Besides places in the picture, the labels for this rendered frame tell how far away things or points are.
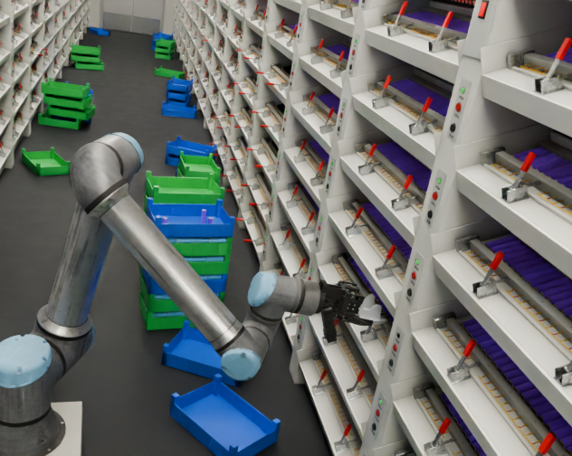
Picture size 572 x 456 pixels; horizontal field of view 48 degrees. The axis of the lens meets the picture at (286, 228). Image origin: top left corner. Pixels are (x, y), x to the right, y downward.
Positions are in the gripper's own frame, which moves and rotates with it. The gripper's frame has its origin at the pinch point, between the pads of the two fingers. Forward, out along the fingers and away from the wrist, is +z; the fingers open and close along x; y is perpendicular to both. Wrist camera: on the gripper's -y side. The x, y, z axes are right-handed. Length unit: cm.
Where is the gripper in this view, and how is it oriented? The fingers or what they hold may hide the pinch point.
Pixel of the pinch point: (379, 318)
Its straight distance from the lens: 175.5
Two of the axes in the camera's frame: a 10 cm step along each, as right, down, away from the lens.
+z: 9.3, 2.1, 3.1
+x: -2.1, -4.0, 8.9
